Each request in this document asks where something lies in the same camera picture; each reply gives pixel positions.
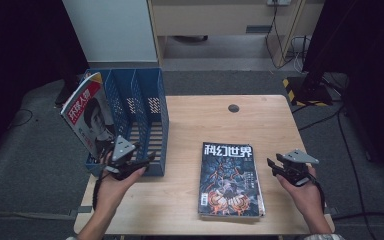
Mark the blue plastic file rack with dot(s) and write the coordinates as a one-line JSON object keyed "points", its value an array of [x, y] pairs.
{"points": [[153, 83]]}

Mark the portrait cover magazine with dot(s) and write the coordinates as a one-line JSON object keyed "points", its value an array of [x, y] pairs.
{"points": [[86, 113]]}

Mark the person's right hand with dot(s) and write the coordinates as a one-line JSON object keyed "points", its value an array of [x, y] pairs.
{"points": [[308, 196]]}

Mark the white power strip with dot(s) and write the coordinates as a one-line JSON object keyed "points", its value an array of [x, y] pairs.
{"points": [[278, 2]]}

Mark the person's left hand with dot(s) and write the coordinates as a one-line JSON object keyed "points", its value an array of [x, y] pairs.
{"points": [[111, 193]]}

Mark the beige wooden desk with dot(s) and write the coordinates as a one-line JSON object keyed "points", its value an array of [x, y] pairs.
{"points": [[213, 20]]}

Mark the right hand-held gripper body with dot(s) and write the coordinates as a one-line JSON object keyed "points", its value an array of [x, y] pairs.
{"points": [[295, 171]]}

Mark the white cabinet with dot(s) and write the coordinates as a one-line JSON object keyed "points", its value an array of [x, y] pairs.
{"points": [[113, 30]]}

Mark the grey round table grommet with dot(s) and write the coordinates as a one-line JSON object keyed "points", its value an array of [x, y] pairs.
{"points": [[233, 108]]}

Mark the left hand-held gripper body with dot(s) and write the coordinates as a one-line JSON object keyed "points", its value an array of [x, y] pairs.
{"points": [[121, 148]]}

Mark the dark blue cover magazine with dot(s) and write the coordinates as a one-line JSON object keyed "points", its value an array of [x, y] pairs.
{"points": [[230, 180]]}

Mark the grey tape piece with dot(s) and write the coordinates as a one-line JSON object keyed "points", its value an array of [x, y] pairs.
{"points": [[332, 210], [84, 210]]}

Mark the dark curtain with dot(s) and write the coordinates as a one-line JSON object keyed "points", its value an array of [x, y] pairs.
{"points": [[20, 50], [373, 66]]}

